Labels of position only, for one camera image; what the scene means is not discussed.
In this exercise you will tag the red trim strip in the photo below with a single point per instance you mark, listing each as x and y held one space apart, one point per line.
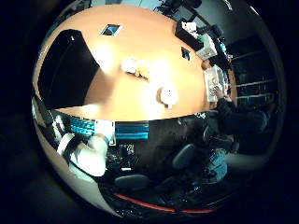
146 203

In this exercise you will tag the person in dark sweater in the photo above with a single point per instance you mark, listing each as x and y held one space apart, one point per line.
236 119

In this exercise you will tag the white cardboard box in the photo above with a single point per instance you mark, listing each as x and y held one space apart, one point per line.
207 46

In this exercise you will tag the dark shelving unit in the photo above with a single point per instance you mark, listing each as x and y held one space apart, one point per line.
253 74

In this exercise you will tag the black square container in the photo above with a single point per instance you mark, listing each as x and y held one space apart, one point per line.
67 71

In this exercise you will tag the clear plastic bin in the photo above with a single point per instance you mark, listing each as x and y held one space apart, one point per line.
214 82

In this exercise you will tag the black box with white items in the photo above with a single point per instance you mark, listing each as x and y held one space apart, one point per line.
185 36

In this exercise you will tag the grey office chair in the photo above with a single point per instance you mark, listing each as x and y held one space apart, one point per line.
132 181
183 156

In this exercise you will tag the small black square marker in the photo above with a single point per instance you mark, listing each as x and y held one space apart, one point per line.
111 29

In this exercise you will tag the tan and white plush toy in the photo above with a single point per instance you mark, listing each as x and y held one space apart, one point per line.
137 67

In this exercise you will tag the blue metal frame rail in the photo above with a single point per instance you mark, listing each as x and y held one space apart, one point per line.
132 130

